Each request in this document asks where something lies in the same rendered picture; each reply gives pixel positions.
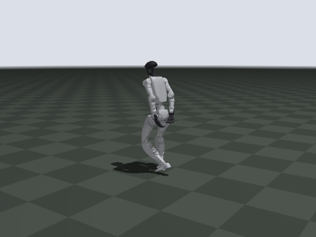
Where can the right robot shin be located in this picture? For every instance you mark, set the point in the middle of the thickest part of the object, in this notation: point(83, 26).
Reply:
point(160, 149)

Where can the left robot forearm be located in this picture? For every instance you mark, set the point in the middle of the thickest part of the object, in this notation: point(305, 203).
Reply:
point(152, 107)

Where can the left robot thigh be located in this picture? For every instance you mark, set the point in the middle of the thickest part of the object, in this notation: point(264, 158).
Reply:
point(146, 129)

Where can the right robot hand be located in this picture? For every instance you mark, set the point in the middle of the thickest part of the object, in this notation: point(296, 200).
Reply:
point(171, 118)

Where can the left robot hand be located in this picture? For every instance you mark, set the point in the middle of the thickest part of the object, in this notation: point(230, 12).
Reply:
point(157, 121)

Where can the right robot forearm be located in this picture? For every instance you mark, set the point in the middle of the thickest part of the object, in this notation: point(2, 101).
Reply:
point(171, 105)

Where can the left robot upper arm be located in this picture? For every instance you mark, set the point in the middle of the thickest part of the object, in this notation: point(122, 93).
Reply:
point(148, 88)

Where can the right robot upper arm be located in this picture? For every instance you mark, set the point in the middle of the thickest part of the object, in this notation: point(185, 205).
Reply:
point(168, 89)

